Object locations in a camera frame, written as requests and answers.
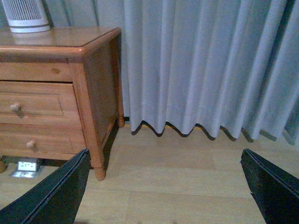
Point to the grey curtain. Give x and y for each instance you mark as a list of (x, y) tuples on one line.
[(230, 64)]

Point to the wooden nightstand cabinet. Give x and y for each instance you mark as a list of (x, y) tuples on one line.
[(86, 57)]

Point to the white slatted air purifier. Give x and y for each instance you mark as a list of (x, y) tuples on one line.
[(26, 16)]

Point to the drawer wooden knob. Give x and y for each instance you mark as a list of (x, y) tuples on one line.
[(15, 107), (31, 144)]

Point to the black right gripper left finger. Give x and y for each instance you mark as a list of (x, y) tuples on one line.
[(56, 199)]

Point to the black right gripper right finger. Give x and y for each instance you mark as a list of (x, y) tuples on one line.
[(275, 191)]

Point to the floor power socket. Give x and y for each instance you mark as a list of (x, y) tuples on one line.
[(28, 168)]

